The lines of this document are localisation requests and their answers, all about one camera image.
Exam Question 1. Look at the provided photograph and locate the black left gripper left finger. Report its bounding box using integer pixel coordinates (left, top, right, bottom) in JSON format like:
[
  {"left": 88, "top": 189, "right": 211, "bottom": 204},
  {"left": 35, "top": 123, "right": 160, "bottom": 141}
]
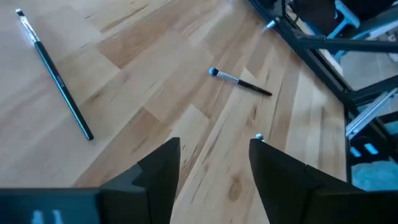
[{"left": 99, "top": 136, "right": 182, "bottom": 224}]

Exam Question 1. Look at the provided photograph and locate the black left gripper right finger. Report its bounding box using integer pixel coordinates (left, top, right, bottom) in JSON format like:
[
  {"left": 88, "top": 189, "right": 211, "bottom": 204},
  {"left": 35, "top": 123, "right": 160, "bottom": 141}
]
[{"left": 248, "top": 138, "right": 364, "bottom": 224}]

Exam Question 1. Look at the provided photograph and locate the small round-head makeup brush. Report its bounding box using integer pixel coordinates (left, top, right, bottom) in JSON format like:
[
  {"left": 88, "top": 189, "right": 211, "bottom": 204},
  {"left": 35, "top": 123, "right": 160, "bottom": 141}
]
[{"left": 208, "top": 67, "right": 274, "bottom": 97}]

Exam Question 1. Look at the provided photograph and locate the long black silver-ferrule brush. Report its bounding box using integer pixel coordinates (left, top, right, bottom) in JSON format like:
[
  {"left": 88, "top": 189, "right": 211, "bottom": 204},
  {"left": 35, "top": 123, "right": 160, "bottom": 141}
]
[{"left": 15, "top": 8, "right": 95, "bottom": 142}]

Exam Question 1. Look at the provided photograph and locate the blue stool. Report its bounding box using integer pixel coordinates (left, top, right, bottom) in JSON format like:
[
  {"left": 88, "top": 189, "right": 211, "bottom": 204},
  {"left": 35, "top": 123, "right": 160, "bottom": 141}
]
[{"left": 325, "top": 0, "right": 363, "bottom": 63}]

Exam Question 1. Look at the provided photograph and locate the silver aluminium rail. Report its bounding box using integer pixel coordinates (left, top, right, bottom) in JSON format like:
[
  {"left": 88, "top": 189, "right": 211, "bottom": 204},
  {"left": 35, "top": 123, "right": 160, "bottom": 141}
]
[{"left": 345, "top": 87, "right": 398, "bottom": 141}]

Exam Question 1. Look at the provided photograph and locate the black table frame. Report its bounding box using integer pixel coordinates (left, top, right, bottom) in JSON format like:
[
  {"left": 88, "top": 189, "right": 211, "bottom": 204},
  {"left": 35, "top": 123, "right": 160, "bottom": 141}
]
[{"left": 247, "top": 0, "right": 398, "bottom": 183}]

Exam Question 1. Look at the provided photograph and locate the silver frame bolt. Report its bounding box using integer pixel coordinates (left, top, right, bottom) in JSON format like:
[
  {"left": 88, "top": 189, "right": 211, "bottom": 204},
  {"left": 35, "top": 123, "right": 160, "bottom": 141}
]
[{"left": 263, "top": 19, "right": 278, "bottom": 32}]

